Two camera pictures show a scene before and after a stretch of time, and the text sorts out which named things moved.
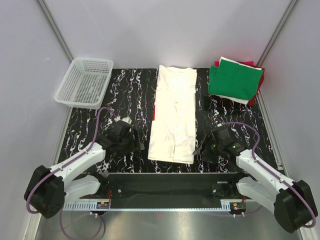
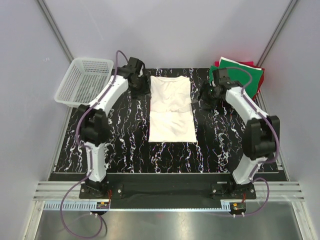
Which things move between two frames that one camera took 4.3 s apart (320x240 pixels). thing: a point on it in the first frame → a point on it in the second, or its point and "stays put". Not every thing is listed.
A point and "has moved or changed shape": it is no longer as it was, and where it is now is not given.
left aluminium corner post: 56,29 stays put
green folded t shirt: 231,80 stays put
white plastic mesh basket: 86,83 stays put
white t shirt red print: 173,135 has moved or changed shape
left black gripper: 136,143 → 146,89
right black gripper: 207,140 → 205,86
